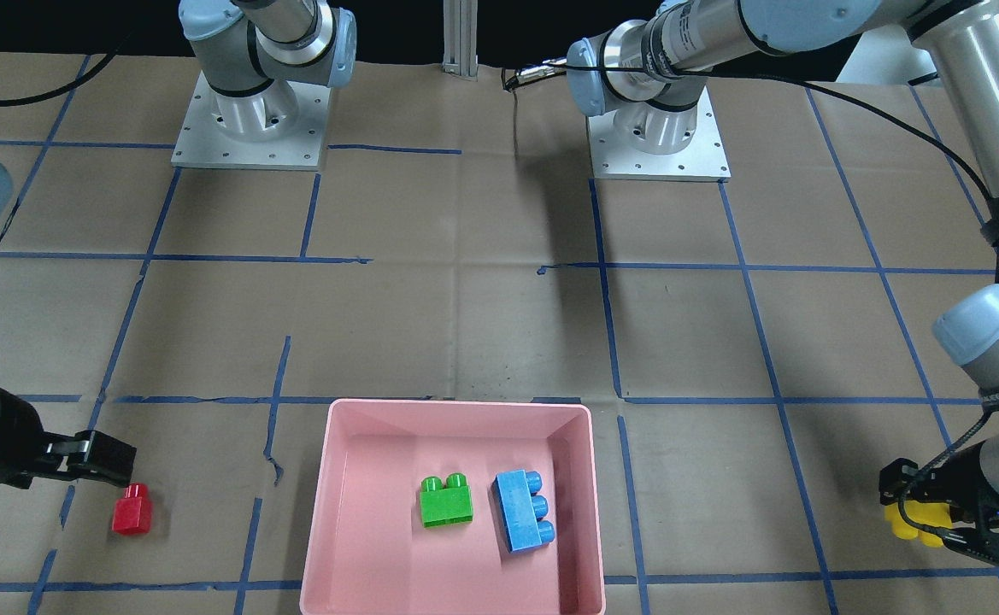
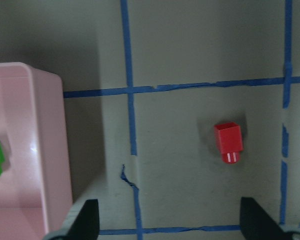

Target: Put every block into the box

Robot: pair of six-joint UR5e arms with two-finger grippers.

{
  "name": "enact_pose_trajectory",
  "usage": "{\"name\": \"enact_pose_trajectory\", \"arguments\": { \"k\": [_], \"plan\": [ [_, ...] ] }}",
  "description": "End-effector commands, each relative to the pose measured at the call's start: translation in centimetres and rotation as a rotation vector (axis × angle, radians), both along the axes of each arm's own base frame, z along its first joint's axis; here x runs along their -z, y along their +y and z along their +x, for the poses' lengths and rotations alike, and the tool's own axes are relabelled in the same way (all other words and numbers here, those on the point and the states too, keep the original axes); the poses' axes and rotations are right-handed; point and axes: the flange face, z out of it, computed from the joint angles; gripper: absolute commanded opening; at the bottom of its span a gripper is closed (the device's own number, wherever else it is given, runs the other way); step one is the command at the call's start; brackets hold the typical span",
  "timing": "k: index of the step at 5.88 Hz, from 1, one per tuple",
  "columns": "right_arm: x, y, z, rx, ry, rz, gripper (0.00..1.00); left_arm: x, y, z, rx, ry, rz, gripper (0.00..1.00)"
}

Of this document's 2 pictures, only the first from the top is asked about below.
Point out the yellow toy block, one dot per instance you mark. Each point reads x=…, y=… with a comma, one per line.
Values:
x=934, y=514

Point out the red toy block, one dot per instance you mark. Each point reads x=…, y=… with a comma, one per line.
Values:
x=133, y=512

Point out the green toy block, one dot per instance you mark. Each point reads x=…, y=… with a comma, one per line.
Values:
x=445, y=501

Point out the blue toy block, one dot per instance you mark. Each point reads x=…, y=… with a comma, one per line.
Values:
x=523, y=510

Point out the pink plastic box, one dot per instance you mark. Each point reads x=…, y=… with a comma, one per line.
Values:
x=368, y=552

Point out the aluminium frame post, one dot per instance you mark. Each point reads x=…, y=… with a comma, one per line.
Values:
x=460, y=20

